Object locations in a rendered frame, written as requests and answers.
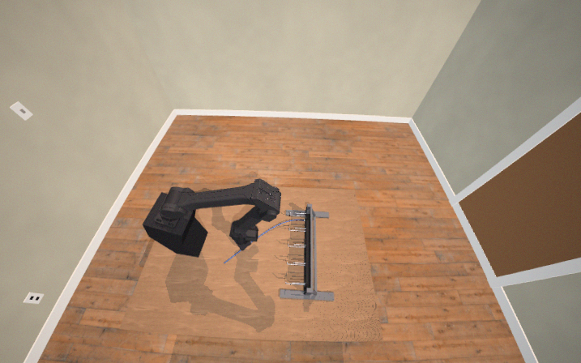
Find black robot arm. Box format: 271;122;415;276
155;179;281;244

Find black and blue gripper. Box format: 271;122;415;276
234;239;251;251

